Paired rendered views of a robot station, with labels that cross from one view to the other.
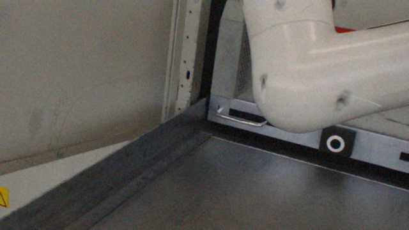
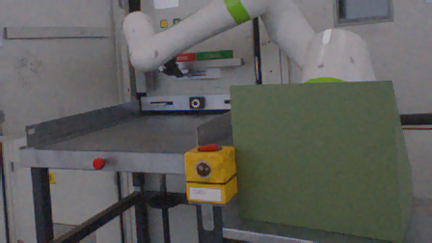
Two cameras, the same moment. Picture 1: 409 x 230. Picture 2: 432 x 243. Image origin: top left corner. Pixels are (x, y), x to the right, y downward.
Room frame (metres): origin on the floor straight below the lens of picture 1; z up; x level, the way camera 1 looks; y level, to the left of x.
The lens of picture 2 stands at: (-0.83, -0.28, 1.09)
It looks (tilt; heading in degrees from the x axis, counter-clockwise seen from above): 3 degrees down; 5
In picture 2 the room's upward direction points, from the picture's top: 4 degrees counter-clockwise
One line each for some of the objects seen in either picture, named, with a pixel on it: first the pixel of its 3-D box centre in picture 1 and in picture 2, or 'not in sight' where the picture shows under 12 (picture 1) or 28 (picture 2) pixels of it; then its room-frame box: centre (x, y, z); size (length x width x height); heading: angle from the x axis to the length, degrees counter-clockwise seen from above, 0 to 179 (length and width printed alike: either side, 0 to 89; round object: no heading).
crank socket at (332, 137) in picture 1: (337, 141); (196, 102); (1.03, -0.26, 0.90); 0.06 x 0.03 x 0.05; 69
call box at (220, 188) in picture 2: not in sight; (211, 174); (0.06, -0.29, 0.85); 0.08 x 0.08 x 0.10; 69
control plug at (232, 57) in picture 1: (235, 48); (144, 70); (1.06, -0.05, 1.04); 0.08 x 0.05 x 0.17; 159
